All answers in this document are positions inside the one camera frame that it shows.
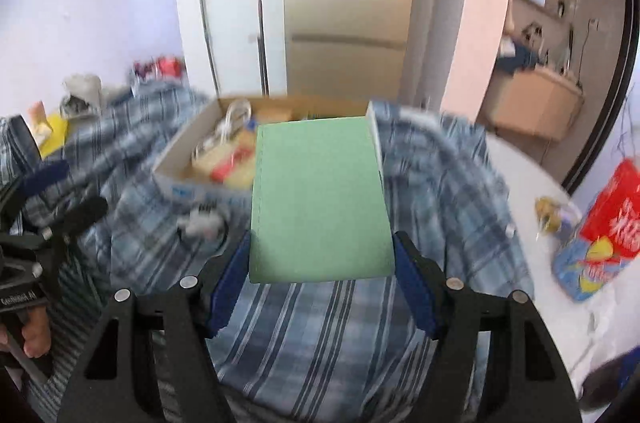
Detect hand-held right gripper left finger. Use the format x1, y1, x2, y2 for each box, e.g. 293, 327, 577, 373
57, 230, 253, 423

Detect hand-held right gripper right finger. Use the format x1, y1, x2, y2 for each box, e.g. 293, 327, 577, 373
392, 230, 583, 423

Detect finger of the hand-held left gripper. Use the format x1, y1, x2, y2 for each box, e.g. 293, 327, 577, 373
42, 197, 109, 240
15, 159, 71, 200

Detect cardboard box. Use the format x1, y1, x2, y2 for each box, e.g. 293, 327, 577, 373
152, 95, 386, 204

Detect green notebook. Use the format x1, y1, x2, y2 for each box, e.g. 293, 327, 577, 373
248, 115, 396, 285

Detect gold and blue packet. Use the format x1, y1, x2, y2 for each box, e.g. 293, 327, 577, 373
227, 123, 259, 156

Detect white charging cable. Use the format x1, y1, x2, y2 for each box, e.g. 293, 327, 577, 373
192, 100, 254, 164

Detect person's left hand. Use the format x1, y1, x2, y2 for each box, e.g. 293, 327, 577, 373
20, 303, 54, 360

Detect black tie with white adapter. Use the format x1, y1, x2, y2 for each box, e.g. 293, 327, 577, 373
177, 203, 226, 240

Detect blue plaid blanket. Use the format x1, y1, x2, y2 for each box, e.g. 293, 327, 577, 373
0, 83, 536, 423

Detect grey plastic bag pile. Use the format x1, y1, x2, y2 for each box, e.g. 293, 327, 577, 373
60, 74, 132, 120

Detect yellow and red cigarette box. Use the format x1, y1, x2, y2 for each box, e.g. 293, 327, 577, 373
210, 150, 256, 191

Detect red items on floor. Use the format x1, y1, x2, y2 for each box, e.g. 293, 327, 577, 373
132, 55, 184, 82

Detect small yellow wrapped snack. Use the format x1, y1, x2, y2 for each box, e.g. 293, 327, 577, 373
535, 197, 582, 235

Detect red and blue snack bag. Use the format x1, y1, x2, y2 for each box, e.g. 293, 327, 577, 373
552, 158, 640, 302

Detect dark blue object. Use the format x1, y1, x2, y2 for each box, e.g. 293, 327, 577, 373
580, 348, 640, 412

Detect beige vanity cabinet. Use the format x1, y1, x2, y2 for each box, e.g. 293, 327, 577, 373
480, 68, 586, 142

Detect blue clothes pile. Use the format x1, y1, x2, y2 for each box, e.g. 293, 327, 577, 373
497, 40, 540, 74

